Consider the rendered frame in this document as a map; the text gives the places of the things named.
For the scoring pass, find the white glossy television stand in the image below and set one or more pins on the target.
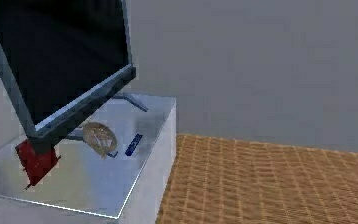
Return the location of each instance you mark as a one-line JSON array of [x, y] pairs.
[[97, 186]]

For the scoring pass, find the blue remote control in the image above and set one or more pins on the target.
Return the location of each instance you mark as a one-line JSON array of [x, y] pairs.
[[134, 144]]

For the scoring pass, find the black flat television set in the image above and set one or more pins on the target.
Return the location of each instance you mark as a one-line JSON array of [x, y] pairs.
[[57, 60]]

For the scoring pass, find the red box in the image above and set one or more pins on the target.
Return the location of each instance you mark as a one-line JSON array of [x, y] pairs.
[[36, 163]]

